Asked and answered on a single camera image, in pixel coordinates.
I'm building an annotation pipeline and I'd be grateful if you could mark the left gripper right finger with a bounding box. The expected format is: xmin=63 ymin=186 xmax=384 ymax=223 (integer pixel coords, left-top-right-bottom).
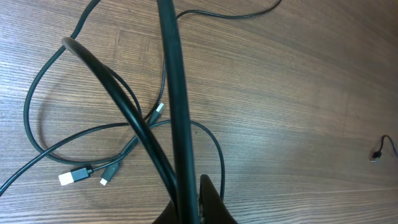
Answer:
xmin=199 ymin=174 xmax=237 ymax=224

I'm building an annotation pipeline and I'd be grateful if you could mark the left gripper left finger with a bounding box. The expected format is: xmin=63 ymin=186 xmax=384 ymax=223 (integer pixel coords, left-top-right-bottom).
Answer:
xmin=152 ymin=200 xmax=179 ymax=224

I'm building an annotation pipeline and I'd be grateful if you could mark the black usb cable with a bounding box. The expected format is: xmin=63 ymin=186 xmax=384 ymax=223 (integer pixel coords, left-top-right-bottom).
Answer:
xmin=60 ymin=0 xmax=284 ymax=224
xmin=369 ymin=134 xmax=398 ymax=163
xmin=0 ymin=0 xmax=226 ymax=200

